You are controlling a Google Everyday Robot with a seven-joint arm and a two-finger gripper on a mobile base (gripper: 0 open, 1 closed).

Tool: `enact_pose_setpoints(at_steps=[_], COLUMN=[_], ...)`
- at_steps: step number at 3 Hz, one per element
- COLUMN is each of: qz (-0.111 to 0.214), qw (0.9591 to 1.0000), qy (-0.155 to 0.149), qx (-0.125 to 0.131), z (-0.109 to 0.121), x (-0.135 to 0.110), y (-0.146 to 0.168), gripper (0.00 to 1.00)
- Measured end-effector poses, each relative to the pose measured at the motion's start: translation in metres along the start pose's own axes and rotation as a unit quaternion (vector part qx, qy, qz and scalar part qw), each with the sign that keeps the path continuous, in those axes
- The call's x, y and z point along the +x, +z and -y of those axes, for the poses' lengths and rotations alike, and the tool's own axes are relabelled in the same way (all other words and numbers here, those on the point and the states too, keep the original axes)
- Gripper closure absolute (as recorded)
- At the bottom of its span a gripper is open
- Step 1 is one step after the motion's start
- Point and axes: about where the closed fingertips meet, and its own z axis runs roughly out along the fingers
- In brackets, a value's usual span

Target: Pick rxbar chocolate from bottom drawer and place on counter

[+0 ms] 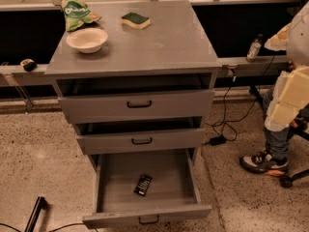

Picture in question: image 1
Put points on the grey drawer cabinet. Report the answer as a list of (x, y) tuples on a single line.
[(172, 54)]

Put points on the green chip bag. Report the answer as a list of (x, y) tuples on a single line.
[(77, 13)]

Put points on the black rxbar chocolate bar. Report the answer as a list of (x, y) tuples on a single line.
[(143, 185)]

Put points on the black yellow tape measure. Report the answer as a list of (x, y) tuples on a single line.
[(28, 64)]

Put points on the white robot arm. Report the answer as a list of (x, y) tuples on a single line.
[(291, 90)]

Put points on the black power adapter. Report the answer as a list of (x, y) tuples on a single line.
[(217, 140)]

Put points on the grey metal rail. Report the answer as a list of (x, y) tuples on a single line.
[(263, 66)]

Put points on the small glass bottle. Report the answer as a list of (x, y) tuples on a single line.
[(254, 48)]

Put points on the white bowl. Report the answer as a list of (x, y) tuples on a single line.
[(88, 40)]

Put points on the grey open bottom drawer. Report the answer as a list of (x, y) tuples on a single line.
[(172, 194)]

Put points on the grey top drawer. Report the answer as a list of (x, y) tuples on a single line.
[(138, 106)]

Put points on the grey orange sneaker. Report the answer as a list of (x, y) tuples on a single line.
[(264, 163)]

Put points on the green yellow sponge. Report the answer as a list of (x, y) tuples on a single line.
[(135, 21)]

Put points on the blue jeans leg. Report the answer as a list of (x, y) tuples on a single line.
[(276, 137)]

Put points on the grey middle drawer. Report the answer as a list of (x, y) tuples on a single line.
[(140, 141)]

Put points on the black stand leg left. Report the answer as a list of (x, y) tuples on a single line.
[(40, 205)]

